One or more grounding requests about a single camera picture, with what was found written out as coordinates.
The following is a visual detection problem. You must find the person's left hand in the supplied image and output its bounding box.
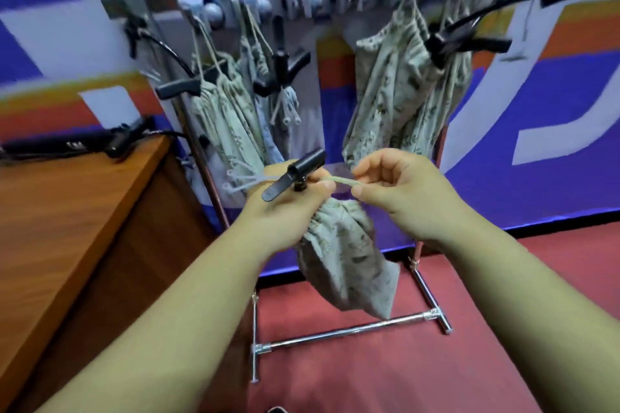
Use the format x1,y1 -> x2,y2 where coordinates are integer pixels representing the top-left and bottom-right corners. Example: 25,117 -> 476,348
239,163 -> 337,255

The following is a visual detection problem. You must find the person's right hand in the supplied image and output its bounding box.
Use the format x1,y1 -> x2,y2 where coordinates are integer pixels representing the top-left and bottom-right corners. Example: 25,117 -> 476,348
351,148 -> 469,250

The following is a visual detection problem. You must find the person's right forearm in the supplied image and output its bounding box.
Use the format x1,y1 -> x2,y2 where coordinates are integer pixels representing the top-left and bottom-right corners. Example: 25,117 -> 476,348
433,221 -> 620,413

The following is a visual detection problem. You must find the person's left forearm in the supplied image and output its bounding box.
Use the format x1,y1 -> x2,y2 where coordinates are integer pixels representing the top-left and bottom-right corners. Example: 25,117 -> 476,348
33,226 -> 294,413

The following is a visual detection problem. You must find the chrome metal display rack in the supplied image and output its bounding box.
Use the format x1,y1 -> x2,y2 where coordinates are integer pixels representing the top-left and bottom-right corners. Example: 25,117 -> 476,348
99,0 -> 521,384

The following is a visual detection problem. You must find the brown wooden desk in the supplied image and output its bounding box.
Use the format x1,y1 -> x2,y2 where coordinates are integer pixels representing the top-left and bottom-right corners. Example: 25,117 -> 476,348
0,136 -> 255,413

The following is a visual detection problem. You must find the pale blue drawstring cloth bag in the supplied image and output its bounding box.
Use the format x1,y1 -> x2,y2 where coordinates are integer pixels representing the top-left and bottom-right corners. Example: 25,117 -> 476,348
240,0 -> 303,162

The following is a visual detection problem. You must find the large floral drawstring cloth bag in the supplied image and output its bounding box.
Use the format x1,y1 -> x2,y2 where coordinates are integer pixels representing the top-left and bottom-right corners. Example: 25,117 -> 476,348
341,0 -> 475,170

